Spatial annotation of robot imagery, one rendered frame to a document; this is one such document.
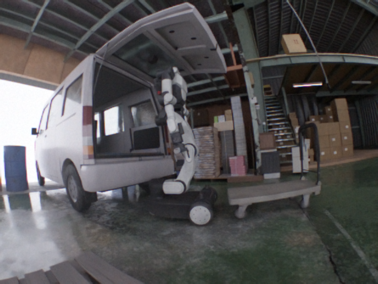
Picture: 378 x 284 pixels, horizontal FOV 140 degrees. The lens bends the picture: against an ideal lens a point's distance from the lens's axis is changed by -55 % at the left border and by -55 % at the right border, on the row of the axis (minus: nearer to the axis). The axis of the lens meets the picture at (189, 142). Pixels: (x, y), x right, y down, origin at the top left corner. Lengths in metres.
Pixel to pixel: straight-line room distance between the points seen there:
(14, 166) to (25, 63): 1.96
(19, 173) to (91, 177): 2.45
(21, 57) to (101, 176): 3.07
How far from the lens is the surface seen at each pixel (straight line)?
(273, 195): 1.32
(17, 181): 3.65
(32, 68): 3.72
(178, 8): 1.42
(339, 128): 5.22
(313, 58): 4.82
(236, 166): 3.05
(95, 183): 1.43
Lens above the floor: 0.58
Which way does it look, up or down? 5 degrees up
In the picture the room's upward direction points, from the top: 4 degrees counter-clockwise
